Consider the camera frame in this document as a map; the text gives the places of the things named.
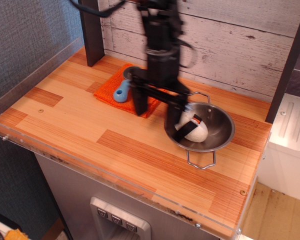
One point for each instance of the orange knitted cloth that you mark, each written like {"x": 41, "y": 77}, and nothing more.
{"x": 105, "y": 92}

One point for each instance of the clear acrylic table guard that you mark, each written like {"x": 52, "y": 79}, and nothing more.
{"x": 59, "y": 116}

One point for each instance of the dark right post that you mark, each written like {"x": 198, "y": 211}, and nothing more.
{"x": 284, "y": 79}

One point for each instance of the white plush rice ball brush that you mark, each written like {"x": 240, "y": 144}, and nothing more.
{"x": 190, "y": 127}

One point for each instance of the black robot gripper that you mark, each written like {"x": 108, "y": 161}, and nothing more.
{"x": 160, "y": 81}

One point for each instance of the silver cabinet with dispenser panel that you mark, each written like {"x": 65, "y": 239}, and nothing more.
{"x": 132, "y": 203}

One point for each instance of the stainless steel bowl with handles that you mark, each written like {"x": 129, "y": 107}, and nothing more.
{"x": 220, "y": 125}

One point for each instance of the blue and grey scoop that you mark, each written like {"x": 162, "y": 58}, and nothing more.
{"x": 120, "y": 95}

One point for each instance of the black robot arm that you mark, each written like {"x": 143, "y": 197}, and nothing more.
{"x": 162, "y": 26}

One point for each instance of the yellow object bottom left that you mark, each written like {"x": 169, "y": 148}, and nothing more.
{"x": 15, "y": 234}

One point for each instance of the white plastic cabinet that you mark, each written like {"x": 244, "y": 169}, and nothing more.
{"x": 279, "y": 168}

